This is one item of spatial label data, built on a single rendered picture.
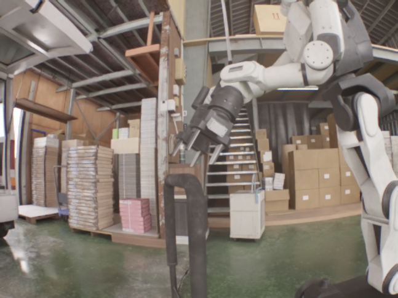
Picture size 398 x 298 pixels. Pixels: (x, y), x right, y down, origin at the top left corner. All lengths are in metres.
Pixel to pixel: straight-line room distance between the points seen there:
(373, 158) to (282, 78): 0.40
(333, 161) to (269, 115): 2.75
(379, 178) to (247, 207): 1.63
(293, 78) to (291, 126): 5.58
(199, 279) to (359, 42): 0.87
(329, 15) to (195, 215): 0.61
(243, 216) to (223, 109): 1.76
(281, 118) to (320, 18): 5.54
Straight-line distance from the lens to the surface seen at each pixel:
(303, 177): 3.72
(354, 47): 0.79
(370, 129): 0.73
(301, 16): 0.77
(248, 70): 0.59
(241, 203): 2.21
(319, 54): 0.55
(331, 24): 0.62
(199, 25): 3.91
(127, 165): 2.82
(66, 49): 1.80
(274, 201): 3.67
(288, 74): 0.58
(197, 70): 3.37
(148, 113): 2.81
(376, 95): 0.85
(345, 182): 4.10
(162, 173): 2.16
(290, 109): 6.25
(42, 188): 4.43
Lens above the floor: 0.76
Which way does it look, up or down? 7 degrees up
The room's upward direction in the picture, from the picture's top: 2 degrees counter-clockwise
